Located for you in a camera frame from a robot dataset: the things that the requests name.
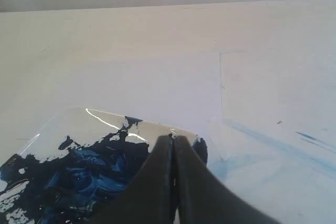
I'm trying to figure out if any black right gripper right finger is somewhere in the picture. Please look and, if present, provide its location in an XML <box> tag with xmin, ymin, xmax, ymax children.
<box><xmin>173</xmin><ymin>135</ymin><xmax>277</xmax><ymax>223</ymax></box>

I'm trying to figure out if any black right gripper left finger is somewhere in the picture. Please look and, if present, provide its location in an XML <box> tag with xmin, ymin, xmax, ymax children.
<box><xmin>90</xmin><ymin>135</ymin><xmax>174</xmax><ymax>223</ymax></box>

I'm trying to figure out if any white plate with blue paint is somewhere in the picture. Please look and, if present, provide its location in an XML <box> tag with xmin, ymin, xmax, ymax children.
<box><xmin>1</xmin><ymin>108</ymin><xmax>208</xmax><ymax>223</ymax></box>

